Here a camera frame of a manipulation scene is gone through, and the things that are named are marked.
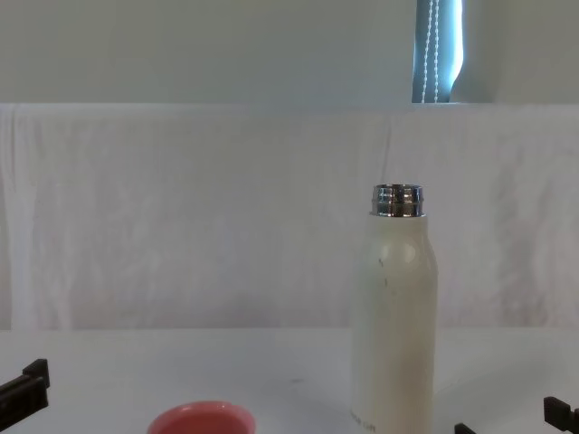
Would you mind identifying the cream vacuum bottle steel neck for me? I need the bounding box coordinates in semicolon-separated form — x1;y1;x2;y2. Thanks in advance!
349;183;441;434

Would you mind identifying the pink plastic cup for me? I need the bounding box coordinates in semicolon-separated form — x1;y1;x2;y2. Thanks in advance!
147;400;258;434

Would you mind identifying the white table cloth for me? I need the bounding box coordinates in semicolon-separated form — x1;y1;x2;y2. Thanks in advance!
0;327;579;434

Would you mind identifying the white wrinkled curtain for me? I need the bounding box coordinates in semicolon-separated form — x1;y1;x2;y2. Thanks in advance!
0;101;579;332

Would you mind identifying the smooth pale curtain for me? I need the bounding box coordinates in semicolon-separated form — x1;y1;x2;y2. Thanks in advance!
0;0;420;106
450;0;579;106

